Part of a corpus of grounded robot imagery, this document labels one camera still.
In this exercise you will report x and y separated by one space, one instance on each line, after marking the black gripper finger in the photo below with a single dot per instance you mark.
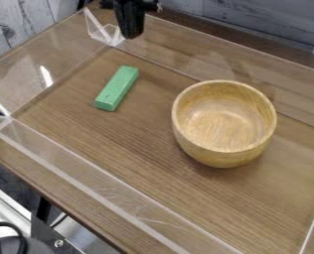
131 17

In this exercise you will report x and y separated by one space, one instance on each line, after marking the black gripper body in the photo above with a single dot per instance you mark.
149 4

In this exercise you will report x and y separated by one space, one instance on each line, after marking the green rectangular block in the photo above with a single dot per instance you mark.
116 89

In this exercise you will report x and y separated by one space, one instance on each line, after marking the light wooden bowl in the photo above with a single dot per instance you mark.
224 121

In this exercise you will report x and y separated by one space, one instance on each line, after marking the black table leg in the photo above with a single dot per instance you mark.
44 210

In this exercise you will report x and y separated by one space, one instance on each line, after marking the black metal bracket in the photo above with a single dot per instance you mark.
53 239

